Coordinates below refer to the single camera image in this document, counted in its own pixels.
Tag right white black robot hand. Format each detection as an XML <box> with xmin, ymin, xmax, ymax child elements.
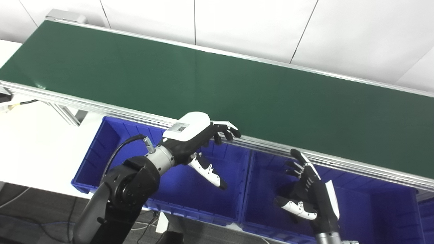
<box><xmin>274</xmin><ymin>148</ymin><xmax>340</xmax><ymax>234</ymax></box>

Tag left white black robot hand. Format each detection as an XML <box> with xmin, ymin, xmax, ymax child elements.
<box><xmin>162</xmin><ymin>112</ymin><xmax>242</xmax><ymax>190</ymax></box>

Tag blue plastic bin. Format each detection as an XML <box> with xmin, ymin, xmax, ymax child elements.
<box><xmin>71</xmin><ymin>116</ymin><xmax>252</xmax><ymax>227</ymax></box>
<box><xmin>239</xmin><ymin>149</ymin><xmax>425</xmax><ymax>244</ymax></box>
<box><xmin>417</xmin><ymin>198</ymin><xmax>434</xmax><ymax>244</ymax></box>

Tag aluminium conveyor support leg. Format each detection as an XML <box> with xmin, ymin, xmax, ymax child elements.
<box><xmin>47</xmin><ymin>102</ymin><xmax>89</xmax><ymax>127</ymax></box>

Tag grey conveyor end housing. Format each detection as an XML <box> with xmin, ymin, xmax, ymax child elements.
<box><xmin>46</xmin><ymin>9</ymin><xmax>87</xmax><ymax>24</ymax></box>

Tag green conveyor belt aluminium frame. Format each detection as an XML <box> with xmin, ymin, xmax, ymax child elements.
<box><xmin>0</xmin><ymin>9</ymin><xmax>434</xmax><ymax>194</ymax></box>

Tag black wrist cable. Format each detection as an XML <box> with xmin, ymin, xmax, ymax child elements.
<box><xmin>101</xmin><ymin>134</ymin><xmax>152</xmax><ymax>181</ymax></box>

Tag black floor cable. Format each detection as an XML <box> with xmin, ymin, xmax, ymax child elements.
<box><xmin>66</xmin><ymin>197</ymin><xmax>79</xmax><ymax>244</ymax></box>

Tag thin black yellow cable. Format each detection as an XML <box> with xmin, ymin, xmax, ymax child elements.
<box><xmin>0</xmin><ymin>99</ymin><xmax>39</xmax><ymax>113</ymax></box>

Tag grey floor cable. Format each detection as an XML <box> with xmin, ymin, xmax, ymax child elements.
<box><xmin>0</xmin><ymin>187</ymin><xmax>32</xmax><ymax>209</ymax></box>

